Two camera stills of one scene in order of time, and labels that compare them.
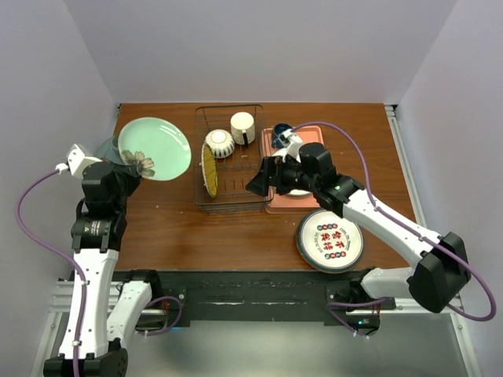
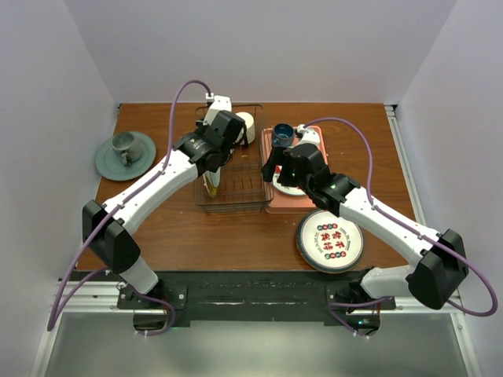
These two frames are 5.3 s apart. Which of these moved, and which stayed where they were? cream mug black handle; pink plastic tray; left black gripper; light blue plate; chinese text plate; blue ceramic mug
Moved: left black gripper; light blue plate
Stayed: pink plastic tray; cream mug black handle; chinese text plate; blue ceramic mug
